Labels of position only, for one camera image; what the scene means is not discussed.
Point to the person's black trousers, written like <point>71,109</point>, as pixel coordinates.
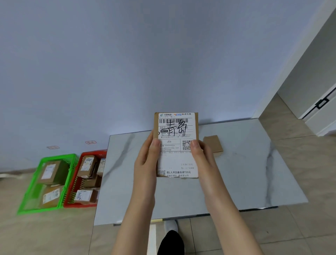
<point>170,244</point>

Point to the person's left forearm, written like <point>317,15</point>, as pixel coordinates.
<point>134,228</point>

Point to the white door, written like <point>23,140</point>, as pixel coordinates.
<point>323,120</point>

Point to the tall parcel with 9777 sticker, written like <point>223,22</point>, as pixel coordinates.
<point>81,173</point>

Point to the small parcel marked 8772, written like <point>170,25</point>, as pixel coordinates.
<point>101,168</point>

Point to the long narrow cardboard box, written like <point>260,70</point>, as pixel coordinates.
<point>92,182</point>

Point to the green plastic basket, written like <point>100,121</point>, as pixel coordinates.
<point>39,211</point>

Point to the small labelled cardboard parcel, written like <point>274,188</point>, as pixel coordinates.
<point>84,195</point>

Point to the black door latch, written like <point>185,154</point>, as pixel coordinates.
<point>318,104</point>

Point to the person's right hand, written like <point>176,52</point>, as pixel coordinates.
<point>210,178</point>

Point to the red-framed wall label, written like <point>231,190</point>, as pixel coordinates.
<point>90,142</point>
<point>53,147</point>

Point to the red plastic basket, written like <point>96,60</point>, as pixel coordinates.
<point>78,205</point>

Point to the person's left hand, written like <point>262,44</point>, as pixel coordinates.
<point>143,173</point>

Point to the small plain cardboard box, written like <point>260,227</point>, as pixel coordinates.
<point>176,163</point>
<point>214,144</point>

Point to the yellow-taped cardboard box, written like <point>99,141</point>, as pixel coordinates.
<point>52,203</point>

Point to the person's white right shoe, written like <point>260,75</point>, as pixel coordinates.
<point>170,226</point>

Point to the person's right forearm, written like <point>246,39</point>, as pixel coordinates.
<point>233,228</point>

